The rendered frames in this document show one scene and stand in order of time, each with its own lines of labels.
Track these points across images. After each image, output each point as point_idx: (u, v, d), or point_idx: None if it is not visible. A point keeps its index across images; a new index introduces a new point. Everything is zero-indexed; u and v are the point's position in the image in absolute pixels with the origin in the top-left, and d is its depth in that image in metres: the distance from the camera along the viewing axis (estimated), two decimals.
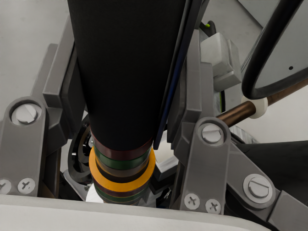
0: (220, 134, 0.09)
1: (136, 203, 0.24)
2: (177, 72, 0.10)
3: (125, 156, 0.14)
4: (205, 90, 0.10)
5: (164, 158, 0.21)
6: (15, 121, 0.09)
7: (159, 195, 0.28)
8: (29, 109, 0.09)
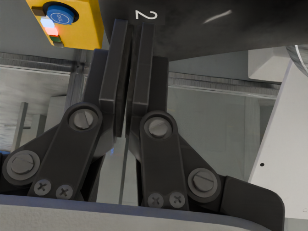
0: (166, 125, 0.09)
1: None
2: None
3: None
4: (158, 84, 0.10)
5: None
6: (72, 123, 0.09)
7: None
8: (86, 116, 0.09)
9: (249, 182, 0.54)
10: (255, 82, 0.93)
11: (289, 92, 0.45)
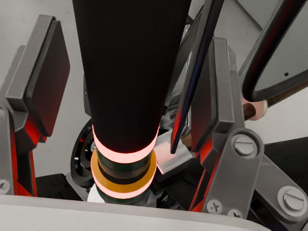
0: (253, 147, 0.09)
1: (137, 203, 0.24)
2: (195, 80, 0.10)
3: (127, 159, 0.14)
4: (233, 100, 0.10)
5: (165, 160, 0.22)
6: None
7: (160, 195, 0.28)
8: None
9: None
10: None
11: None
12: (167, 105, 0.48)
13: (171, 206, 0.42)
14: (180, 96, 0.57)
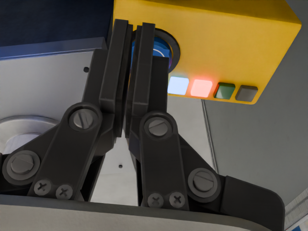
0: (166, 125, 0.09)
1: None
2: None
3: None
4: (158, 84, 0.10)
5: None
6: (72, 123, 0.09)
7: None
8: (86, 116, 0.09)
9: None
10: None
11: None
12: None
13: None
14: None
